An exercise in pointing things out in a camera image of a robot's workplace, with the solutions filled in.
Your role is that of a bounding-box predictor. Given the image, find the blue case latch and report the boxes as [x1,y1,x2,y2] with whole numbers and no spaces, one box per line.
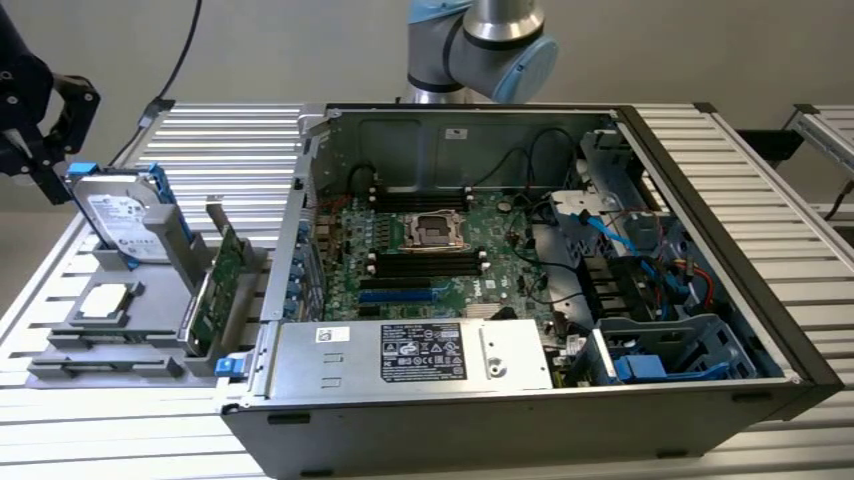
[215,351,251,391]

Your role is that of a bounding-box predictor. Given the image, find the red wire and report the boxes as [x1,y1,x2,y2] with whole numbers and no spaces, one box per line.
[688,266,719,314]

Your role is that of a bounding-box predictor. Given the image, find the RAM stick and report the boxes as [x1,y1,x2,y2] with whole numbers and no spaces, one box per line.
[52,328,169,338]

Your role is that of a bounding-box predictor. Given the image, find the green graphics card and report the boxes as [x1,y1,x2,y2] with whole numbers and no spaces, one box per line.
[175,196,252,359]

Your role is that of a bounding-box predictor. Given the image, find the blue expansion slot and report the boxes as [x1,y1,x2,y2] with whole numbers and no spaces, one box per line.
[359,291,434,305]

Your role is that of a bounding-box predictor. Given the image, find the black open PC case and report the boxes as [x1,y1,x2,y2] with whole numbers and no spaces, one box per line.
[219,102,846,477]

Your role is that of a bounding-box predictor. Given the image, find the blue plastic disk bay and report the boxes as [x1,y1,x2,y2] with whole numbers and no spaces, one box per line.
[590,312,766,387]

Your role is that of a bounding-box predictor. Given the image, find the silver metal disk bay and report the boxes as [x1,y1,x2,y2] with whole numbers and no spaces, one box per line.
[550,128,670,242]

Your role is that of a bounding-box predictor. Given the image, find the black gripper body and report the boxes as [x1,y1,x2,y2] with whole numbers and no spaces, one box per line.
[0,0,55,151]

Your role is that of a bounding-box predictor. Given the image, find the silver power supply unit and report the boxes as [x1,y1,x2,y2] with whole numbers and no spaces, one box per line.
[264,318,556,397]

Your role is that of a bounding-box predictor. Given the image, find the hard disk in blue carrier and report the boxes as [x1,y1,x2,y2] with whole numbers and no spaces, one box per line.
[64,159,185,265]

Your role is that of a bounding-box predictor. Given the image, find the green motherboard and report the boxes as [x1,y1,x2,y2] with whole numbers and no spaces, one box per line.
[303,192,583,335]

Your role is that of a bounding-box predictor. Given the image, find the silver CPU chip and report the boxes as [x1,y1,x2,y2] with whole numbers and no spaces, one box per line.
[75,284,136,319]

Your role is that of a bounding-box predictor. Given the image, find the blue data wire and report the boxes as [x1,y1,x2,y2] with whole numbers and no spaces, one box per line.
[576,210,646,259]

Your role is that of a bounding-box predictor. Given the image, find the long black wire loop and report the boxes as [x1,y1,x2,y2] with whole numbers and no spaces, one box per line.
[476,126,579,194]

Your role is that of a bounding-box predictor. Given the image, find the grey parts rack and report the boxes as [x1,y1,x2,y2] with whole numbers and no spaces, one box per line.
[24,197,272,391]

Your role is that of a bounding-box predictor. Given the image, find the CPU socket with metal frame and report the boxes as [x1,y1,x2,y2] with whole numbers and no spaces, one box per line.
[392,211,470,252]

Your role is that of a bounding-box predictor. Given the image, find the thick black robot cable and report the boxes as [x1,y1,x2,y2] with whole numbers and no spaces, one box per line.
[155,0,205,104]

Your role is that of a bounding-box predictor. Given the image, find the aluminium slat side table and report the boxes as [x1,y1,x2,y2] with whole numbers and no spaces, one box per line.
[783,103,854,177]

